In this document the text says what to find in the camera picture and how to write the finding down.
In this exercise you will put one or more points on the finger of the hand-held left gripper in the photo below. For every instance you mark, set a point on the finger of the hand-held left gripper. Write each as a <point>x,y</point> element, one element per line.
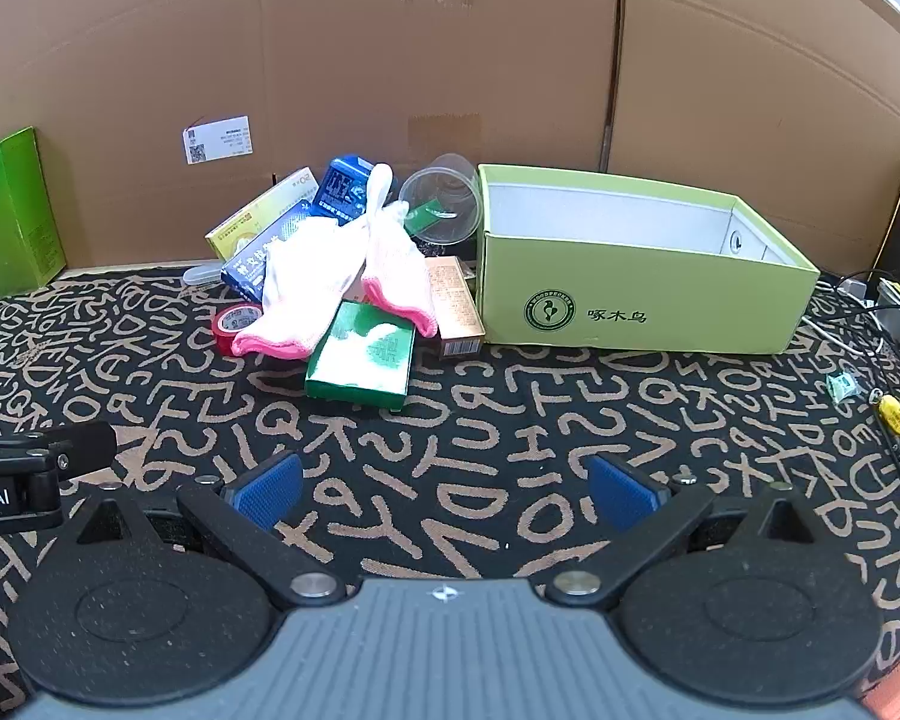
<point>75,444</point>

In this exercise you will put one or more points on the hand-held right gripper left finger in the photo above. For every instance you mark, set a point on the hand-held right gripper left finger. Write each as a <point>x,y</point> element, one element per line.
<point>266,491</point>

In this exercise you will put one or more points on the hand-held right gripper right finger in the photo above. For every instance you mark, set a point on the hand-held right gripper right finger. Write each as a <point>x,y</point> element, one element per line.
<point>622,491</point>

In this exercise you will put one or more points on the light green shoe box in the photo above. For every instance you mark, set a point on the light green shoe box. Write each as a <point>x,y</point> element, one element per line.
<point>630,300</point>

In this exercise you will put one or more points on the white glove with pink cuff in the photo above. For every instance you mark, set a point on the white glove with pink cuff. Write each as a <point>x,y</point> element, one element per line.
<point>390,262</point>
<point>300,277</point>

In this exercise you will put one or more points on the blue and white medicine box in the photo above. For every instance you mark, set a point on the blue and white medicine box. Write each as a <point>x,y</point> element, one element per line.
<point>249,266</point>

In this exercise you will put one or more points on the beige orange small box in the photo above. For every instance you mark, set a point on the beige orange small box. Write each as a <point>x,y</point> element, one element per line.
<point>456,304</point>

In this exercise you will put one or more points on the yellow medicine box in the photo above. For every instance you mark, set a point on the yellow medicine box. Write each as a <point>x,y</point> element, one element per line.
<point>251,221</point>

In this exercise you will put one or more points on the clear plastic cup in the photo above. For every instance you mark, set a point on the clear plastic cup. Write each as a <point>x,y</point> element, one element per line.
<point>450,191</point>

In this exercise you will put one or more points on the red tape roll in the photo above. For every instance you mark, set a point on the red tape roll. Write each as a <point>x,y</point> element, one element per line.
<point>229,326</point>

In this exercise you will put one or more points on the dark green carton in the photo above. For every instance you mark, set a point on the dark green carton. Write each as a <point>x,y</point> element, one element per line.
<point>7,225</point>

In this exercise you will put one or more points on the clear plastic tube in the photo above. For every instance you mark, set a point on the clear plastic tube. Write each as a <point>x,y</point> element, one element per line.
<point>199,274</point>

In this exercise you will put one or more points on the small teal packet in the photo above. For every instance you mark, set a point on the small teal packet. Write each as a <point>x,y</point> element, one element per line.
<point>844,386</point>

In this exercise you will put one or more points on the white paper label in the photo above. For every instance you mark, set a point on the white paper label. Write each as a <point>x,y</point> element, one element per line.
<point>217,140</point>

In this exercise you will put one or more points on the large brown cardboard panel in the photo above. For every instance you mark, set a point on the large brown cardboard panel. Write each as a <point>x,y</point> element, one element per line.
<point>345,52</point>
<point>757,90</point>

